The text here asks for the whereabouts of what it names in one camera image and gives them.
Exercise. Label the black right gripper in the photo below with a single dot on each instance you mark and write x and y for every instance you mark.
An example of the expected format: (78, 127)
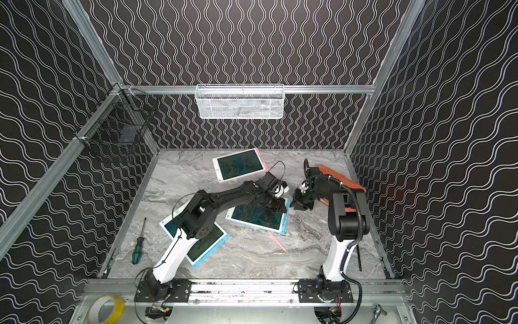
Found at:
(301, 198)

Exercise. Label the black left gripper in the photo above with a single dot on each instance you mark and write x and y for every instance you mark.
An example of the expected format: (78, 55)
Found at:
(273, 201)

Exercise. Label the blue writing tablet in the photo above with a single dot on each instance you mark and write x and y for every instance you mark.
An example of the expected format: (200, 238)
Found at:
(204, 247)
(258, 216)

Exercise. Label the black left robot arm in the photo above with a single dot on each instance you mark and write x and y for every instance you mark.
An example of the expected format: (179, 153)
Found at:
(197, 218)

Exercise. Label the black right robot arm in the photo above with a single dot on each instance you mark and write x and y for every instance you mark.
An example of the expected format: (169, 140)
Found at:
(346, 220)

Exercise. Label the pink framed writing tablet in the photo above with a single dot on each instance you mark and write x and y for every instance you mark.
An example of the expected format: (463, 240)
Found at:
(238, 165)

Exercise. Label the pink stylus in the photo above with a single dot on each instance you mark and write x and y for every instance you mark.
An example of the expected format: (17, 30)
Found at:
(277, 241)

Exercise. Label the orange plastic tool case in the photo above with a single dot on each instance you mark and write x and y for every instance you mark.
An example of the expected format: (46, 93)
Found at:
(332, 181)

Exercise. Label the black hex key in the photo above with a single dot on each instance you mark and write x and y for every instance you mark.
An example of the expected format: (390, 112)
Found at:
(359, 259)

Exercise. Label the metal wrench head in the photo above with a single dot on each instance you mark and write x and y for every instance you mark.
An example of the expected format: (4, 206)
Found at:
(378, 312)

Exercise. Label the yellow tape roll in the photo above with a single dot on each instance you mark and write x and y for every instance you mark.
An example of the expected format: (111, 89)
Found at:
(108, 309)

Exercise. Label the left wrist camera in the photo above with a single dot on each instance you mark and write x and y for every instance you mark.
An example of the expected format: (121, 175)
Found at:
(280, 189)

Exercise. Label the white wire mesh basket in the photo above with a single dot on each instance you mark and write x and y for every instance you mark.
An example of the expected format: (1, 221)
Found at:
(240, 101)

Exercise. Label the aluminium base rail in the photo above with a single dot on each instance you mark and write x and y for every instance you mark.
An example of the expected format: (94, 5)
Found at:
(224, 292)

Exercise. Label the green handled screwdriver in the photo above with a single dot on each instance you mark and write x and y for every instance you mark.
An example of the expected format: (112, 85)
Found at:
(137, 252)

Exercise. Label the black wire basket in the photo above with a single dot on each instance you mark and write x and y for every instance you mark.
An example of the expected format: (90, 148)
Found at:
(119, 135)

